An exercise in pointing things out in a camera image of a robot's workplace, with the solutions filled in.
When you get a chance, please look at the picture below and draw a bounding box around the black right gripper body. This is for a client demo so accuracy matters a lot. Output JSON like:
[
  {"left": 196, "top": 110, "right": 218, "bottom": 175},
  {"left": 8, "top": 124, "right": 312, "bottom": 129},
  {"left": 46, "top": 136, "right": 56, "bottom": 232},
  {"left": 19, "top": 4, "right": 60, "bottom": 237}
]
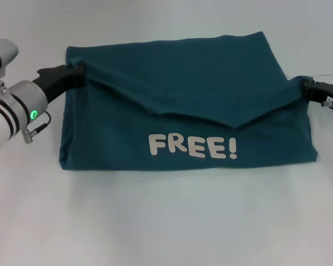
[{"left": 313, "top": 81, "right": 333, "bottom": 113}]

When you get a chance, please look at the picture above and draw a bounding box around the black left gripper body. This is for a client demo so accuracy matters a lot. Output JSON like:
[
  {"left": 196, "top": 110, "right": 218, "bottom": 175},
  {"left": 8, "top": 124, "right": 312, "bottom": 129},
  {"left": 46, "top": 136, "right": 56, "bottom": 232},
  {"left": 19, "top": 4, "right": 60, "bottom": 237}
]
[{"left": 30, "top": 64, "right": 73, "bottom": 104}]

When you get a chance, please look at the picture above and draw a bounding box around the blue teal shirt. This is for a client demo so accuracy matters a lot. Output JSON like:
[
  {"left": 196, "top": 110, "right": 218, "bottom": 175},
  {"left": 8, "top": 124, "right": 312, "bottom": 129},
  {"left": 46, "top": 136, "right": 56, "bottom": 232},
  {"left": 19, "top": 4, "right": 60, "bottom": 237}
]
[{"left": 58, "top": 32, "right": 319, "bottom": 172}]

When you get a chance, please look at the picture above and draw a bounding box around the right arm cable with plug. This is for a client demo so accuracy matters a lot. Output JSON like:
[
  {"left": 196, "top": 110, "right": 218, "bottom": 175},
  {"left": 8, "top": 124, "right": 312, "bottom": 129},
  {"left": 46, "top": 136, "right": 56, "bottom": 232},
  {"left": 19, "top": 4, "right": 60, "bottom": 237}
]
[{"left": 321, "top": 100, "right": 333, "bottom": 127}]

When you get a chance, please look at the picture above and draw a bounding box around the arm cable with plug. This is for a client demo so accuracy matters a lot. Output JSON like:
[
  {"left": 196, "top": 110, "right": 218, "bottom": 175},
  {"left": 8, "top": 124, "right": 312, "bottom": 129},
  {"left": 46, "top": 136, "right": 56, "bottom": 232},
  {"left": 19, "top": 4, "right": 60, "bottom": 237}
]
[
  {"left": 321, "top": 100, "right": 333, "bottom": 127},
  {"left": 21, "top": 110, "right": 52, "bottom": 144}
]

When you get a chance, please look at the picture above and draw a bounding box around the left arm cable with plug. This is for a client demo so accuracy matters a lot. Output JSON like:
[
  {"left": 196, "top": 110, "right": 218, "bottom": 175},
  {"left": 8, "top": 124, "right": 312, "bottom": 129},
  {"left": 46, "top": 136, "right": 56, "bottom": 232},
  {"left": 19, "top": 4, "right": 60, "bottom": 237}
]
[{"left": 21, "top": 110, "right": 52, "bottom": 144}]

